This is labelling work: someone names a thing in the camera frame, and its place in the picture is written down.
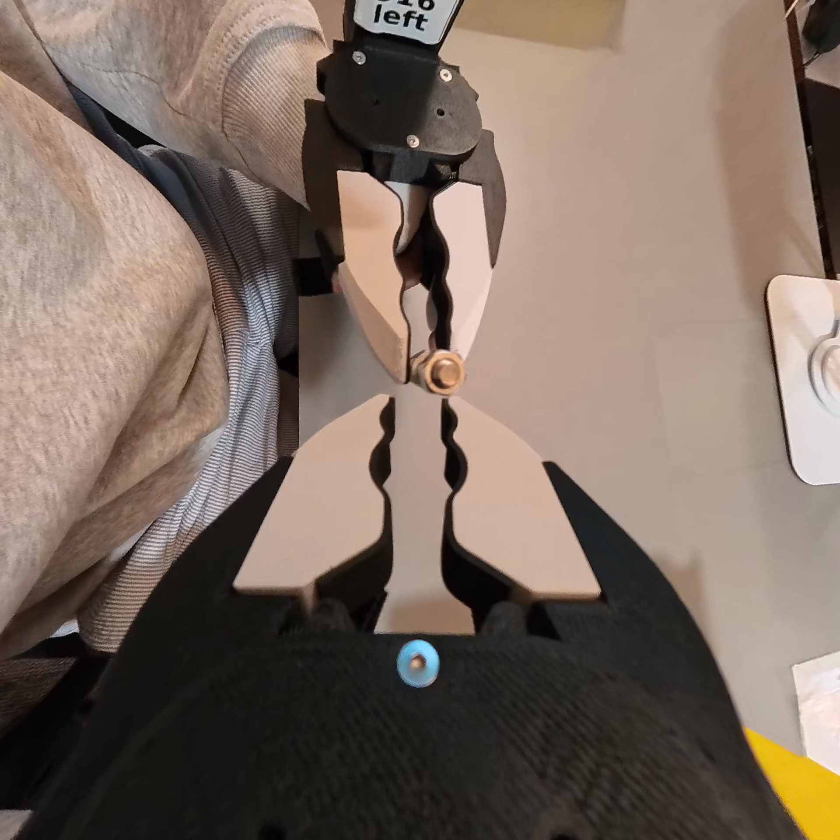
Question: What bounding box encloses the person's grey sweatshirt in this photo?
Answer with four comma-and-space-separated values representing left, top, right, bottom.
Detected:
0, 0, 234, 657

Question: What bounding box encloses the grey desk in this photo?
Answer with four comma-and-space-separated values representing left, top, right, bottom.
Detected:
298, 0, 840, 742

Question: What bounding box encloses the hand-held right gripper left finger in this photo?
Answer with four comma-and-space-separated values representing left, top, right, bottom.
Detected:
233, 394, 396, 597

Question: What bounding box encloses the white document stand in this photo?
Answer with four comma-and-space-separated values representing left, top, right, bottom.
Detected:
766, 274, 840, 487

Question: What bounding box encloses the striped grey undershirt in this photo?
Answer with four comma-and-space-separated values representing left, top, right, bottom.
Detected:
69, 85, 312, 634

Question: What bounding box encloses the person's left hand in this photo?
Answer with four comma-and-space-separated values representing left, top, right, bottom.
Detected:
395, 239, 433, 293

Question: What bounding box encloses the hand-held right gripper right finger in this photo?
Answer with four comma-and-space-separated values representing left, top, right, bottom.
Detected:
441, 395, 603, 599

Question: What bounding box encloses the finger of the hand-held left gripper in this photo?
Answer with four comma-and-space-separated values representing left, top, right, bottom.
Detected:
427, 185, 494, 358
336, 171, 416, 385

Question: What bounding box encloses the yellow plastic bin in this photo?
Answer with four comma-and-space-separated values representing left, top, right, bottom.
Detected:
745, 727, 840, 840

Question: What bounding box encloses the steel hex bolt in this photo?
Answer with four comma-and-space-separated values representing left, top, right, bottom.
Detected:
412, 353, 462, 393

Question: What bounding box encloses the person's left forearm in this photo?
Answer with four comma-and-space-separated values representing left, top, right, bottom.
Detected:
20, 0, 332, 214

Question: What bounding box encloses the laminated paper sheet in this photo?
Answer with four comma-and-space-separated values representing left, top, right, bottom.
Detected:
791, 650, 840, 769

